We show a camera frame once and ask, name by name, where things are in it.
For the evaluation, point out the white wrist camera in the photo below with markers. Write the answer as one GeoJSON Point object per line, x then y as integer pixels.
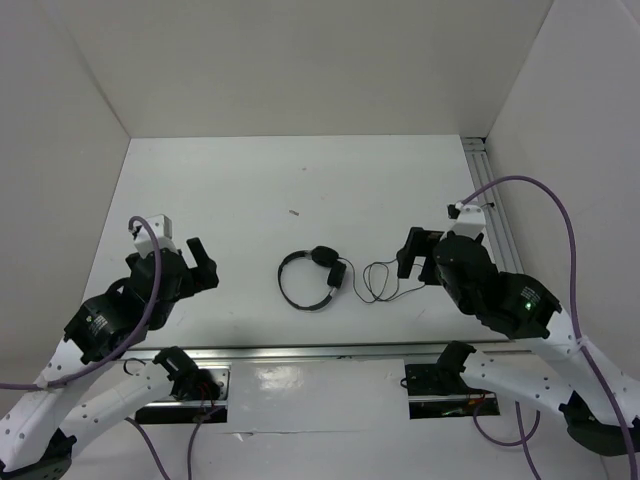
{"type": "Point", "coordinates": [162, 229]}
{"type": "Point", "coordinates": [468, 220]}

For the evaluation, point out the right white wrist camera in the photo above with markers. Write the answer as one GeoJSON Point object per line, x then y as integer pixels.
{"type": "Point", "coordinates": [468, 220]}

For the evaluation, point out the black on-ear headphones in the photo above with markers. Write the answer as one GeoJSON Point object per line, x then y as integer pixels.
{"type": "Point", "coordinates": [309, 280]}

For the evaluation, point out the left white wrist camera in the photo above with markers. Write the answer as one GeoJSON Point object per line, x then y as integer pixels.
{"type": "Point", "coordinates": [162, 229]}

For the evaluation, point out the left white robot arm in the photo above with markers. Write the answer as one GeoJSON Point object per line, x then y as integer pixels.
{"type": "Point", "coordinates": [49, 426]}

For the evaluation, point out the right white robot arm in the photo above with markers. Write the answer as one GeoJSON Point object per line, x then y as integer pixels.
{"type": "Point", "coordinates": [598, 401]}

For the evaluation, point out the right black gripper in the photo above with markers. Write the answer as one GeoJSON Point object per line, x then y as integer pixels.
{"type": "Point", "coordinates": [415, 245]}

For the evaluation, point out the aluminium corner frame rail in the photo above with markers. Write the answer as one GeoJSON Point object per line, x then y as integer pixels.
{"type": "Point", "coordinates": [500, 237]}

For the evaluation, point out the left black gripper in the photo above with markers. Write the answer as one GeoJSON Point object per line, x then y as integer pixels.
{"type": "Point", "coordinates": [204, 275]}

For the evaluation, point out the white base cover plate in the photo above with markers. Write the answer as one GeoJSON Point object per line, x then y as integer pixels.
{"type": "Point", "coordinates": [318, 396]}

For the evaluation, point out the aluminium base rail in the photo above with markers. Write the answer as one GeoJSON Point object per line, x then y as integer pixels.
{"type": "Point", "coordinates": [328, 351]}

